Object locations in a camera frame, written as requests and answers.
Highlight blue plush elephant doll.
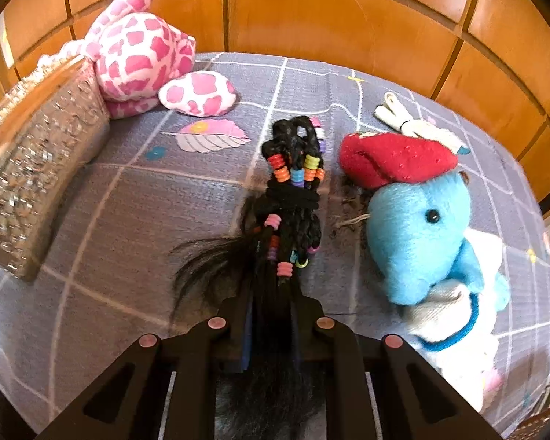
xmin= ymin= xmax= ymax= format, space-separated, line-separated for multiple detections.
xmin=365 ymin=169 xmax=513 ymax=415

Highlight white knit gloves blue band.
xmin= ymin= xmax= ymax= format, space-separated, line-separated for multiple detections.
xmin=403 ymin=279 xmax=479 ymax=352

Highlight grey checked bed sheet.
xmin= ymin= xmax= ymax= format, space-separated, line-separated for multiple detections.
xmin=0 ymin=54 xmax=550 ymax=434

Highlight white clothespin clips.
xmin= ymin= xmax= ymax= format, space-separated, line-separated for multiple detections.
xmin=373 ymin=92 xmax=471 ymax=155

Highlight wooden wall cabinet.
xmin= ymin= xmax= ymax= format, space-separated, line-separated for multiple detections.
xmin=0 ymin=0 xmax=550 ymax=208

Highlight black beaded braided wig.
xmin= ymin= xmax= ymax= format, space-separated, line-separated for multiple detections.
xmin=173 ymin=115 xmax=325 ymax=439

